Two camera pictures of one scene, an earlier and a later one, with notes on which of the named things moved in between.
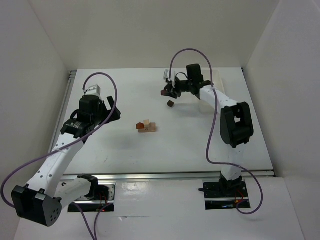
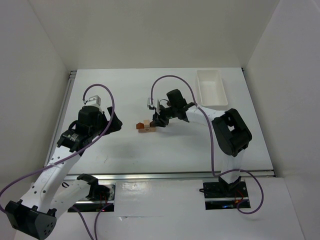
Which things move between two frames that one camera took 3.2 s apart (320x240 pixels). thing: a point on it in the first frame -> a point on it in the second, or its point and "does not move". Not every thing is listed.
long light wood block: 151,129 does not move
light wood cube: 146,123 does not move
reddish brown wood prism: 139,125 does not move
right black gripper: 172,87 -> 160,117
